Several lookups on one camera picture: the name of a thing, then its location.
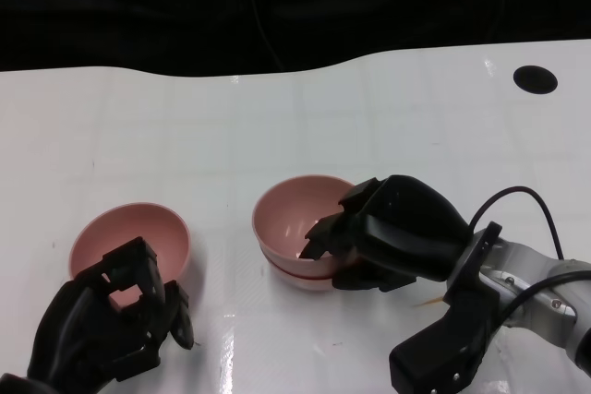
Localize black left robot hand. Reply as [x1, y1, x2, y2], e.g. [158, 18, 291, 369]
[26, 236, 195, 394]

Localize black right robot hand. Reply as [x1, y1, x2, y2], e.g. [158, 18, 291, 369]
[299, 174, 472, 293]

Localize pink plastic bowl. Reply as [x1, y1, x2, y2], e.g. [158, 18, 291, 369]
[260, 248, 338, 293]
[252, 175, 359, 278]
[68, 202, 192, 310]

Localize black table grommet hole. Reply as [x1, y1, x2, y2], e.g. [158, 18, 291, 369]
[513, 66, 559, 95]

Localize black backdrop curtain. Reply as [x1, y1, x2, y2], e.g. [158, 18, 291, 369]
[0, 0, 591, 79]

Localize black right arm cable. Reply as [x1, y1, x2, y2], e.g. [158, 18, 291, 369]
[466, 185, 591, 327]

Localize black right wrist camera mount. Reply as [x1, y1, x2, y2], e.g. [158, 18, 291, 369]
[389, 221, 504, 394]

